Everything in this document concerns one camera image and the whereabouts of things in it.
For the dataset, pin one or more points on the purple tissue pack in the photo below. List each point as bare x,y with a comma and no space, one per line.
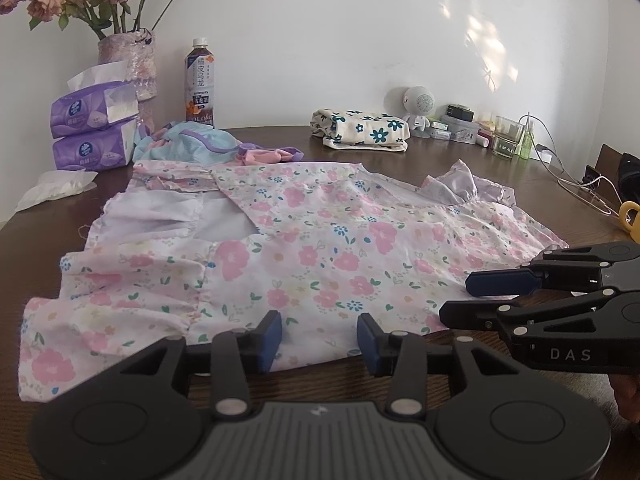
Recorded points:
99,97
98,150

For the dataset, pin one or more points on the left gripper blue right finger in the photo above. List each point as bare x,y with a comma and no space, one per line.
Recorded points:
399,355

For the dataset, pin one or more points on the crumpled white tissue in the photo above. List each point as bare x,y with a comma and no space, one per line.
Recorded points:
55,185

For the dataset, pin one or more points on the white power adapter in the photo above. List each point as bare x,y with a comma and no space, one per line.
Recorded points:
544,155

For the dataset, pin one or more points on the lower purple tissue pack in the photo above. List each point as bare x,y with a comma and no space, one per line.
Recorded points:
98,150

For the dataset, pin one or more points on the white robot figure speaker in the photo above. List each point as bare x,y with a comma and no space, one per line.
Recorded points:
419,104

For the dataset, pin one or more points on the upper purple tissue pack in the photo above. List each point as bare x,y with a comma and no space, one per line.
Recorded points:
99,97

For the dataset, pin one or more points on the pink floral child dress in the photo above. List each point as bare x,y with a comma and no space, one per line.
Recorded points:
192,251

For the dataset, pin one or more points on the folded cream blue-flower cloth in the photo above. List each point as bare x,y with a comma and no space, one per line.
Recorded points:
344,130

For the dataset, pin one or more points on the grey printed tin box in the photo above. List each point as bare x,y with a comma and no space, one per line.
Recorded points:
460,130

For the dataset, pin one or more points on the oolong tea bottle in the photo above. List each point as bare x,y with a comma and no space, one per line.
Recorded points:
199,83

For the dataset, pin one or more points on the right hand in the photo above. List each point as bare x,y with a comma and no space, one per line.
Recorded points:
627,396

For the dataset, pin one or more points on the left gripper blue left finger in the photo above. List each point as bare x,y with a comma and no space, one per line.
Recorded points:
236,354

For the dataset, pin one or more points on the clear drinking glass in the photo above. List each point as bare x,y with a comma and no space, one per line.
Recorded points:
508,136

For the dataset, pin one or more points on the purple textured vase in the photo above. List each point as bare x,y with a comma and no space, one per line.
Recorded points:
137,49

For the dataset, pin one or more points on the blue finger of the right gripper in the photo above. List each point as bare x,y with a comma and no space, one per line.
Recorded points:
578,269
480,314

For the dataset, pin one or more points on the green spray bottle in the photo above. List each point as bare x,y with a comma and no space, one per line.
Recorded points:
527,142

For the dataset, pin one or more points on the yellow mug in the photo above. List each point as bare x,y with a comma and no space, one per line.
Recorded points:
629,216

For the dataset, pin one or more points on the blue pink purple garment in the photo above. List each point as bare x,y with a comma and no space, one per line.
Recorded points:
200,144

